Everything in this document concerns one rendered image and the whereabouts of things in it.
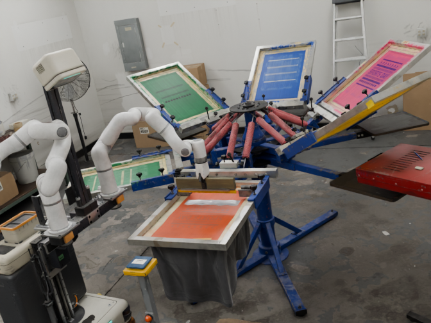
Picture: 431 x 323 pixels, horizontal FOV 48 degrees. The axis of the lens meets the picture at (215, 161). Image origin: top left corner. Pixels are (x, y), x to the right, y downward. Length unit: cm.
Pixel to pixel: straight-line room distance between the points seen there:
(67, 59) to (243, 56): 481
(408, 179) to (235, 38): 483
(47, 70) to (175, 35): 509
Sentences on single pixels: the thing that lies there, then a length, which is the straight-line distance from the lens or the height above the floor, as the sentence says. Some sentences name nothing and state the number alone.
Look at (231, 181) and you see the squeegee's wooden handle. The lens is 287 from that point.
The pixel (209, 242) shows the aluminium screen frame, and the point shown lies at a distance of 254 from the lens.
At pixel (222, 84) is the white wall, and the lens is 738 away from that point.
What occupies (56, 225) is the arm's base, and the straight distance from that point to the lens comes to 271.
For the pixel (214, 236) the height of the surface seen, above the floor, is 96.
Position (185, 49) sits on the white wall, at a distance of 749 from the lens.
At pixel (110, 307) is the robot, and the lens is 355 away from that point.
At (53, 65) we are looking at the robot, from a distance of 254.
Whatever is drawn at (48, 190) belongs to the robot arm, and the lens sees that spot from 256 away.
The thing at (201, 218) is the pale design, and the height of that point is 96.
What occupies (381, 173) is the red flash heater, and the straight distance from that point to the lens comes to 281.
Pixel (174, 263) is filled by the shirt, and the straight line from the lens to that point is 283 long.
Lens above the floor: 222
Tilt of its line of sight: 20 degrees down
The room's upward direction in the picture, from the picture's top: 10 degrees counter-clockwise
